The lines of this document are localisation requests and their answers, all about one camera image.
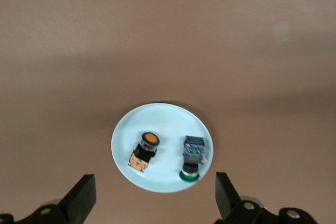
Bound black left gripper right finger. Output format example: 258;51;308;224
214;172;318;224

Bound light blue round plate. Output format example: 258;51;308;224
111;102;214;193

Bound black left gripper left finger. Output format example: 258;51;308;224
0;174;97;224

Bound green push button switch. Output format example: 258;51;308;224
178;135;206;184

